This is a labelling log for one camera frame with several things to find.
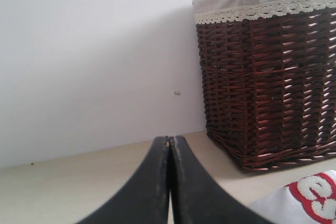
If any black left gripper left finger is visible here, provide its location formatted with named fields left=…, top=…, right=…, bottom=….
left=79, top=136, right=170, bottom=224

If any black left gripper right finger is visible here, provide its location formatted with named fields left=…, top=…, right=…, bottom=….
left=169, top=136, right=270, bottom=224

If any white t-shirt with red print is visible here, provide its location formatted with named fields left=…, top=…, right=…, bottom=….
left=248, top=170, right=335, bottom=224

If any dark brown wicker basket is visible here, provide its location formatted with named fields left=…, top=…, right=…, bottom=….
left=196, top=8, right=335, bottom=172

